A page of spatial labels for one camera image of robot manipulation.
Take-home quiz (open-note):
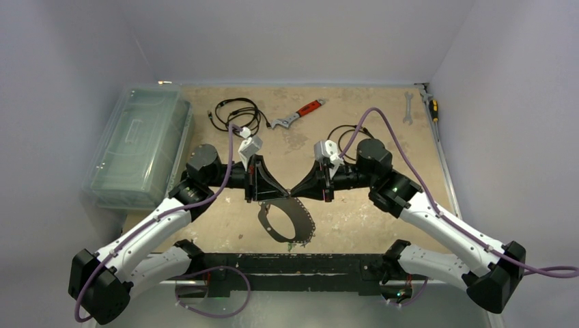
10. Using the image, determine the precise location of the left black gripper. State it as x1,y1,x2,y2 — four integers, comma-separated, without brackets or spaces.
206,153,289,203

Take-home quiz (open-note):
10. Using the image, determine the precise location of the large metal key ring plate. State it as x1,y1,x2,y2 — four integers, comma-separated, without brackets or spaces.
257,197,315,245

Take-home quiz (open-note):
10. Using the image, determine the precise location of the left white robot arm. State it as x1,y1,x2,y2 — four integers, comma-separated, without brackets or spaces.
68,141,289,325

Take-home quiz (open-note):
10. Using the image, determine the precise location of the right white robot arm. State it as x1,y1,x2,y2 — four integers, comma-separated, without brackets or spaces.
290,139,526,314

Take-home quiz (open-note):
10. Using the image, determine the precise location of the silver open-end wrench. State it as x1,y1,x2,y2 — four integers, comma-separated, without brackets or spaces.
402,92,413,125

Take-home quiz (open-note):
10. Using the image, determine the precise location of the clear plastic storage box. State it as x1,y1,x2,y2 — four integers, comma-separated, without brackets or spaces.
83,85,193,210

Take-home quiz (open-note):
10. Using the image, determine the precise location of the yellow black screwdriver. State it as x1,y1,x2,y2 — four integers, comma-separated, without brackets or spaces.
419,85,440,142

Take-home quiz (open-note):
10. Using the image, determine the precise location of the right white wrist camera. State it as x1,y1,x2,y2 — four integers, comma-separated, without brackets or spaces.
313,140,344,174

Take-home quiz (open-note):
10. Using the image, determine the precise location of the red handled adjustable wrench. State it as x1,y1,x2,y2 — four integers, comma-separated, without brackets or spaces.
270,98,326,129

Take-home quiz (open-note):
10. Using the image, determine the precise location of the coiled black cable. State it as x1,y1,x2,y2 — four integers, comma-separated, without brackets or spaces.
326,124,376,157

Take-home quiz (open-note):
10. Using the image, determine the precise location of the tangled black cable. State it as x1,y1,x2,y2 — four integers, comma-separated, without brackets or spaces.
207,97,272,139

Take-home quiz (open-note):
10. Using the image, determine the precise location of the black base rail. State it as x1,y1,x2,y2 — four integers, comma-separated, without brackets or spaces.
188,253,408,297

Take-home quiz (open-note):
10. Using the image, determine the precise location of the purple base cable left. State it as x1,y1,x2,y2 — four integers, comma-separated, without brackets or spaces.
173,265,253,318

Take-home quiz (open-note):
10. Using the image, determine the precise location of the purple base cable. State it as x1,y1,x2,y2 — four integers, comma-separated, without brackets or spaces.
173,265,253,318
384,273,429,310

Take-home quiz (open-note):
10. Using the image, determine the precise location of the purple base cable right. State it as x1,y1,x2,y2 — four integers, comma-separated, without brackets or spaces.
384,273,429,310

